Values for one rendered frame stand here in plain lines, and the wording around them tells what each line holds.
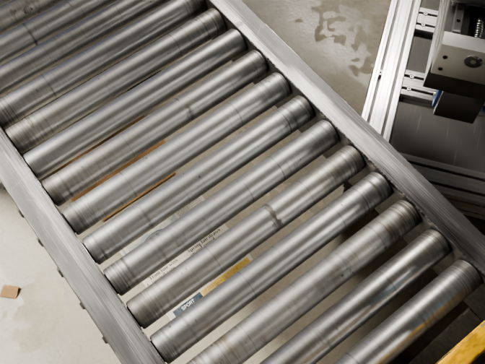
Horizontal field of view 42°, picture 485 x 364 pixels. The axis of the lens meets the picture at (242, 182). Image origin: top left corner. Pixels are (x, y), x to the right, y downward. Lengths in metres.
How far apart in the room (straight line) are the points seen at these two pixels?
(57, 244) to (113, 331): 0.17
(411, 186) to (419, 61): 0.96
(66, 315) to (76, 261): 0.85
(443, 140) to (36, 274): 1.21
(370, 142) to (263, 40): 0.28
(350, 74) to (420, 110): 0.39
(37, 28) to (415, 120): 1.05
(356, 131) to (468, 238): 0.25
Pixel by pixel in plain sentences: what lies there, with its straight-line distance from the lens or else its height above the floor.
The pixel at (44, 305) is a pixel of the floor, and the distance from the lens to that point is 1.87.
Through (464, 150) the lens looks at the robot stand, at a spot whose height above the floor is 0.21.
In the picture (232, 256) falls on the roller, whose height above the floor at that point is 0.79.
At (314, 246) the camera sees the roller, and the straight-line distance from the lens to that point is 0.98.
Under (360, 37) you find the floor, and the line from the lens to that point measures 2.26.
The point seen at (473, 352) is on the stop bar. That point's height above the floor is 0.82.
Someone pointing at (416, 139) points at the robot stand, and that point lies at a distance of 1.80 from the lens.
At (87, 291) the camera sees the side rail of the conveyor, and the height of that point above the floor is 0.80.
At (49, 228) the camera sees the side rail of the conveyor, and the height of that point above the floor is 0.80.
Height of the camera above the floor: 1.70
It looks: 63 degrees down
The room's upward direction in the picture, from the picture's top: 3 degrees counter-clockwise
